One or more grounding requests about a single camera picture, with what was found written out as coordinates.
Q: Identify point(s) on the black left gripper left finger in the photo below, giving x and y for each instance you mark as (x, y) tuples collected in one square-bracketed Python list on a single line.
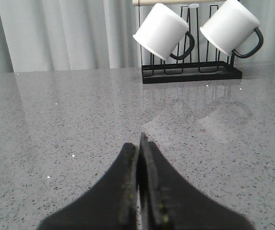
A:
[(109, 205)]

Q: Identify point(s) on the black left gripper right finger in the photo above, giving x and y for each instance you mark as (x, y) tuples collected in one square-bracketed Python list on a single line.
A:
[(169, 202)]

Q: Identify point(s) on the left white hanging mug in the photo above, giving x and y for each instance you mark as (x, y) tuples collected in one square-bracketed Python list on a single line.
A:
[(161, 32)]

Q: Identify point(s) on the white hanging mug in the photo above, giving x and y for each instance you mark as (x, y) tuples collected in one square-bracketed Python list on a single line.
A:
[(230, 26), (161, 32)]

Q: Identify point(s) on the right white hanging mug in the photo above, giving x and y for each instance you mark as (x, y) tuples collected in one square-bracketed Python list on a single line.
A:
[(230, 26)]

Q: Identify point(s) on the black wire mug rack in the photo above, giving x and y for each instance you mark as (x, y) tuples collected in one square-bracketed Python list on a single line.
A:
[(205, 62)]

